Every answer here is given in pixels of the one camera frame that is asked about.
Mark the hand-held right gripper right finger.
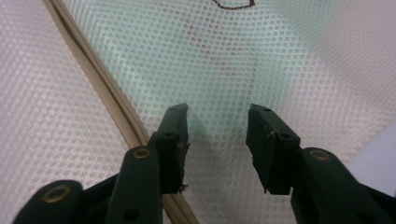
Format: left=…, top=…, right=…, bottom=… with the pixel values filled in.
left=246, top=104, right=302, bottom=196

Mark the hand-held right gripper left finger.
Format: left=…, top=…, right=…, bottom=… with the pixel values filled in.
left=148, top=103, right=191, bottom=195

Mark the white mesh fabric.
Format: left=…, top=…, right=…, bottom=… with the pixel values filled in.
left=0, top=0, right=396, bottom=224

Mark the dark cord loop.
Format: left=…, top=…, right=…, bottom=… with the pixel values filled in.
left=212, top=0, right=256, bottom=11

